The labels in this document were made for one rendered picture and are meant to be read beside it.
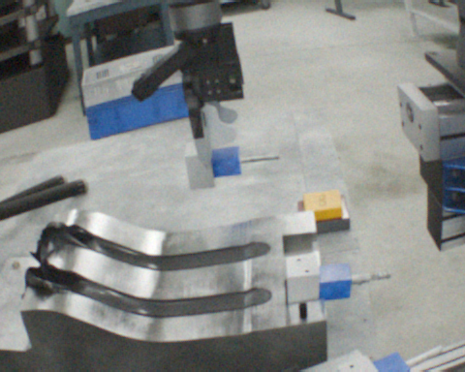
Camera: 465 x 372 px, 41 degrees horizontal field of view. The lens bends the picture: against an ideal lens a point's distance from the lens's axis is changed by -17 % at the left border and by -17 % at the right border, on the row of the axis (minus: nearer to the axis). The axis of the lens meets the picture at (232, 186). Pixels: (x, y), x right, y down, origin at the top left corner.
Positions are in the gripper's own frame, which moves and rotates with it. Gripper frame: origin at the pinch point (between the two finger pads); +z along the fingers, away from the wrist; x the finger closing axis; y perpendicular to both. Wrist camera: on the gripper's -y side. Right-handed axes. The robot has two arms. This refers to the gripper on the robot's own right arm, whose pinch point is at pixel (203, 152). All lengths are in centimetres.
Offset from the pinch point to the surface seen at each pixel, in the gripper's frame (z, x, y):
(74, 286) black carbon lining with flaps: 3.4, -27.9, -16.3
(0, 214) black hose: 7.3, 3.7, -41.2
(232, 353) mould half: 9.5, -36.0, 3.4
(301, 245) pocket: 8.0, -15.6, 12.3
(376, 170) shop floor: 95, 180, 51
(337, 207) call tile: 11.5, -0.4, 18.5
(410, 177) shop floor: 95, 169, 66
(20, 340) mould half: 9.0, -33.6, -26.4
